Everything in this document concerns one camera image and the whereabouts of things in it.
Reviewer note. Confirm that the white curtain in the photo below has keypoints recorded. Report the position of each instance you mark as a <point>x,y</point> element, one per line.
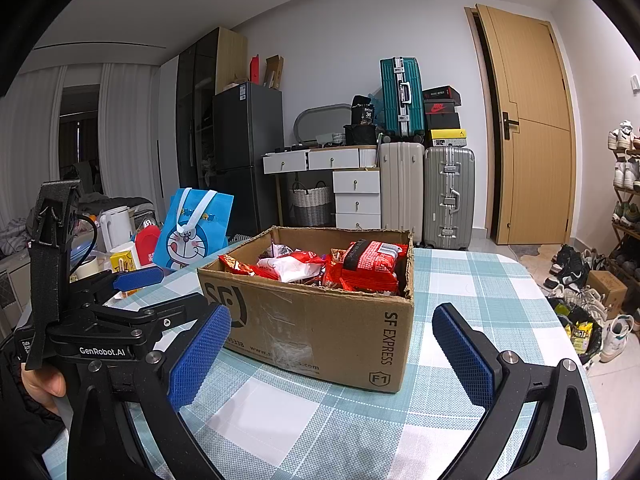
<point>130,135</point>
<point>30,160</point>

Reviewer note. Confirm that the yellow black bag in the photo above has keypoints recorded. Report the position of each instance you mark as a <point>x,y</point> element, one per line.
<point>580,335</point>

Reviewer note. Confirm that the tape roll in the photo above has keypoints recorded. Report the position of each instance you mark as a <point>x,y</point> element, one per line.
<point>82,267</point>

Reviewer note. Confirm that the white suitcase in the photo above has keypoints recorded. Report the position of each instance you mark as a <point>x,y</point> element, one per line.
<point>400,195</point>

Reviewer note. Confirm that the oval mirror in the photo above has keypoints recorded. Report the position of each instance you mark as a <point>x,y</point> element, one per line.
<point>320,125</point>

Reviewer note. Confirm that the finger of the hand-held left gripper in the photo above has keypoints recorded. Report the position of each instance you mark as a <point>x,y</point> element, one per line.
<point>140,277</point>
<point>165,316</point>

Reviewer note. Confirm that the yellow black shoe box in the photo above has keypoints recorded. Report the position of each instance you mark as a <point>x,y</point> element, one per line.
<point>449,138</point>

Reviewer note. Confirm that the red black shoe box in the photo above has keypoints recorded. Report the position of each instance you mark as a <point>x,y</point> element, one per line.
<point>440,107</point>

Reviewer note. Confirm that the wooden shoe rack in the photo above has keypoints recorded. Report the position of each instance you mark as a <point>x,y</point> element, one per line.
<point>627,240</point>

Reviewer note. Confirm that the white drawer desk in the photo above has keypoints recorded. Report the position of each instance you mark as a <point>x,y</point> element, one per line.
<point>330,159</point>

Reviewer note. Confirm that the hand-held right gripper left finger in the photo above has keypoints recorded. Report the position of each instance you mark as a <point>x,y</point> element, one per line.
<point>200,355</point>

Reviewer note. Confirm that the dark grey fridge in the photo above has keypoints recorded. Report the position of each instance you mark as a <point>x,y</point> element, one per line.
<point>245,160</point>

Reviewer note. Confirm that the dark wardrobe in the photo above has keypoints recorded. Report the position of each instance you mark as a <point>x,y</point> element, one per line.
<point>192,125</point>

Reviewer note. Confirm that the person's left forearm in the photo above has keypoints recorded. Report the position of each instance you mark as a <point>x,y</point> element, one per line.
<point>25,435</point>

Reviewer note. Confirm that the white kettle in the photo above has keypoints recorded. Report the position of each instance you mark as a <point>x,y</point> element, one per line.
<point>115,227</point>

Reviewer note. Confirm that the teal suitcase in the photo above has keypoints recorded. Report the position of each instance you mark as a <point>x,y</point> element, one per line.
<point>400,100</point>

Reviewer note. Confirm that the brown orange snack packet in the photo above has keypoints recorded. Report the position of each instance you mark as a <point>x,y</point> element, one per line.
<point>235,261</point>

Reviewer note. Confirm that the red black label snack packet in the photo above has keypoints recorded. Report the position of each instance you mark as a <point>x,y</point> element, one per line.
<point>370,265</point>

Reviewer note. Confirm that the small white basket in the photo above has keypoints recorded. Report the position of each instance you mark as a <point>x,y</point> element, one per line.
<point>331,139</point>

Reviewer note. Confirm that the red bag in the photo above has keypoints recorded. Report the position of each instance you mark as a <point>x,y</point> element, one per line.
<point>147,247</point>

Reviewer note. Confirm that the blue cartoon tote bag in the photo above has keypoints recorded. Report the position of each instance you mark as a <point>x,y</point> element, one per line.
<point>195,240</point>

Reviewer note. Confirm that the person's left hand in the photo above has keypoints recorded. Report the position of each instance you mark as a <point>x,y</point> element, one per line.
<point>42,385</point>

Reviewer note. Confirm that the small cardboard box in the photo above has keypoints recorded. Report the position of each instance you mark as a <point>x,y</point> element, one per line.
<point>606,292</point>

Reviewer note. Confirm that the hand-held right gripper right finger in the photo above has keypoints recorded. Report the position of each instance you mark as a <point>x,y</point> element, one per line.
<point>462,352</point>

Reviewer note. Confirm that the white red snack packet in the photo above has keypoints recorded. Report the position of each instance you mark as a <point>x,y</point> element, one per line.
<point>292,267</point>

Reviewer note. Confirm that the wooden door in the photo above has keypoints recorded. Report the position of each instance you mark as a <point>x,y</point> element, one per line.
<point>535,110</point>

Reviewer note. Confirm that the rows of shoes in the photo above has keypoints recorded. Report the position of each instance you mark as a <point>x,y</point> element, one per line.
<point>625,170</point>

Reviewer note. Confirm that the checked tablecloth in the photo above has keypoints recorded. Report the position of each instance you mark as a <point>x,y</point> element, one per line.
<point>475,280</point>

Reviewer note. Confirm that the light switch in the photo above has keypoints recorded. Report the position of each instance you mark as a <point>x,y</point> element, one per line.
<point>635,83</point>

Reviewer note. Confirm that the pile of shoes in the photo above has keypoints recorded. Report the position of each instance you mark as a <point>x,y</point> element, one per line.
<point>570,270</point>

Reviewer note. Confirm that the white cup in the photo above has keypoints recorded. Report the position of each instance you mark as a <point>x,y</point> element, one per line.
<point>122,248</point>

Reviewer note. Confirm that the wicker basket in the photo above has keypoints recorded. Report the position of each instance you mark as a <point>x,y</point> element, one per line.
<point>312,205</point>

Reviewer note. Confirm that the silver suitcase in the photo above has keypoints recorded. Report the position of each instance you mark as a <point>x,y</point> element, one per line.
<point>450,195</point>

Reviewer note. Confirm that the white sneaker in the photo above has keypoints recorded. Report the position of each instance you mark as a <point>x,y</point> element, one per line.
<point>616,337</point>

